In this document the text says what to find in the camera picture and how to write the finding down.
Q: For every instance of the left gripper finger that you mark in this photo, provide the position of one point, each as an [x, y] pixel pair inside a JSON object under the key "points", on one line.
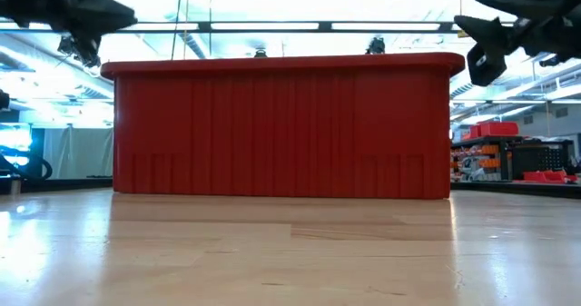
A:
{"points": [[91, 13], [81, 49]]}

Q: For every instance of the dark background robot arm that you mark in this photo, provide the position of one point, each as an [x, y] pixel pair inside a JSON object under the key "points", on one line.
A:
{"points": [[376, 46]]}

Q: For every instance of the red bin on shelf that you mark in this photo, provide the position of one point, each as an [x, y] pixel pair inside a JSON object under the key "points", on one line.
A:
{"points": [[497, 129]]}

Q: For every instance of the red plastic bin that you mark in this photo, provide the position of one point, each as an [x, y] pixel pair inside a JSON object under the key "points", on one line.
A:
{"points": [[272, 129]]}

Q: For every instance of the yellow hanging tag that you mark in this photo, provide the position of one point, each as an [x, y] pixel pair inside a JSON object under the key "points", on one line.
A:
{"points": [[462, 34]]}

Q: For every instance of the white curtain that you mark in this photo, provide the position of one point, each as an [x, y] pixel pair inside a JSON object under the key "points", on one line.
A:
{"points": [[77, 151]]}

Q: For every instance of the bright monitor screen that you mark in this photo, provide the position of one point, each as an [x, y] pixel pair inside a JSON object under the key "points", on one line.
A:
{"points": [[13, 142]]}

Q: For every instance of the shelf unit with orange parts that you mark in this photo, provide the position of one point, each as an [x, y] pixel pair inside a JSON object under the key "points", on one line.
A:
{"points": [[485, 160]]}

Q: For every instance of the flat red tray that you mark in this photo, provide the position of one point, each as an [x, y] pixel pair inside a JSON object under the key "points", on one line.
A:
{"points": [[544, 176]]}

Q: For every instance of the small dark background device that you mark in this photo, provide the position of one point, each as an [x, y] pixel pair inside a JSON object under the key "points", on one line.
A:
{"points": [[260, 53]]}

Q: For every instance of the black ceiling beam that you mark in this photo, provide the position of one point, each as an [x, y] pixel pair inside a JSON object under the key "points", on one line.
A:
{"points": [[272, 26]]}

